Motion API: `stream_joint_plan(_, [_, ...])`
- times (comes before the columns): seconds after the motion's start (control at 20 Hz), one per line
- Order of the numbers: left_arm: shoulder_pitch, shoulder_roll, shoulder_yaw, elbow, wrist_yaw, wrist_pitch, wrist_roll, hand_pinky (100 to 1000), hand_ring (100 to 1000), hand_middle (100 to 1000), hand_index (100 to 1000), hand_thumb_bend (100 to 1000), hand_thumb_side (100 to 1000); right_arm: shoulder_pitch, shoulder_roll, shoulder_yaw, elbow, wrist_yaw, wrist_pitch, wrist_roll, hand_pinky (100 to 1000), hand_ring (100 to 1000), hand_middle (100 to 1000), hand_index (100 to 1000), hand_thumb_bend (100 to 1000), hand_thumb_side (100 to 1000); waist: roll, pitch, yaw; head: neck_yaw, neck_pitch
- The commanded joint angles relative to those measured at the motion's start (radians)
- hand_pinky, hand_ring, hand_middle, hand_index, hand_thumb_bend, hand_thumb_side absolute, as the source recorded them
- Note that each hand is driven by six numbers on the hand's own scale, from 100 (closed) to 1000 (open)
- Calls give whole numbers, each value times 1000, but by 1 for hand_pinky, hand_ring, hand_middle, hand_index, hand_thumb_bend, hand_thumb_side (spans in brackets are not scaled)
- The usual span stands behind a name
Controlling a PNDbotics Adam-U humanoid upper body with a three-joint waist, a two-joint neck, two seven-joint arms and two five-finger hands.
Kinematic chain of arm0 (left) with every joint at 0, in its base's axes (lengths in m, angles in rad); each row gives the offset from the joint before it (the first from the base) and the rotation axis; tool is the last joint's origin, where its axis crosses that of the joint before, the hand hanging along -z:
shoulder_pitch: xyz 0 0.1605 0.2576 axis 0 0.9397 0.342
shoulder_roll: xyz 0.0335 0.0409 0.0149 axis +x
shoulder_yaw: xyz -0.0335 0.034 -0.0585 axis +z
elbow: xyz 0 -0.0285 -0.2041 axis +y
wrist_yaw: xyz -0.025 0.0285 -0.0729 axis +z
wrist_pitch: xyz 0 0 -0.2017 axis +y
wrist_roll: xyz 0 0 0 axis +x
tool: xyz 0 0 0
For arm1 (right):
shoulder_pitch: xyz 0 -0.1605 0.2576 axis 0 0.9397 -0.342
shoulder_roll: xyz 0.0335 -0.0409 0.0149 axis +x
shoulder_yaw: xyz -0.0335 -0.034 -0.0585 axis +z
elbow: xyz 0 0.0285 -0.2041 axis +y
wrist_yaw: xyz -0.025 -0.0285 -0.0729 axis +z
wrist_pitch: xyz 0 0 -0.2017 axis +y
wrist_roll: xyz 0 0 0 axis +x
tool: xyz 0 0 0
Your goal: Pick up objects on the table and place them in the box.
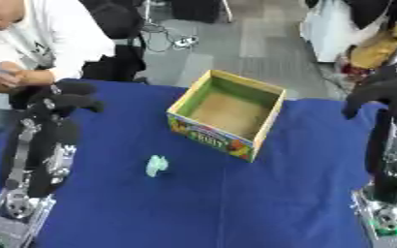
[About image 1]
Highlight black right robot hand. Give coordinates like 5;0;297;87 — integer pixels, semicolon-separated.
341;63;397;231

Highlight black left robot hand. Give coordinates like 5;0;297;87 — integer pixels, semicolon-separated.
0;80;106;220

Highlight open cardboard box green inside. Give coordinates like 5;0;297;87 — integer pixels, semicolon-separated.
166;69;289;164

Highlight yellow bag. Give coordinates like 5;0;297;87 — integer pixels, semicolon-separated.
348;22;397;70

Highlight person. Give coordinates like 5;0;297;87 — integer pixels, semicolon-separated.
0;0;117;110

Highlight small pale green toy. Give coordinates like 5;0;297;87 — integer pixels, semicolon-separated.
144;154;170;178

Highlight black office chair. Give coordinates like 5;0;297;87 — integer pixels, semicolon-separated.
77;0;151;85

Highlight white power strip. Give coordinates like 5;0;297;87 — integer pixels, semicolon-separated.
172;36;200;48

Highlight black cable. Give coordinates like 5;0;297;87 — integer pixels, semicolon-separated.
140;22;182;54

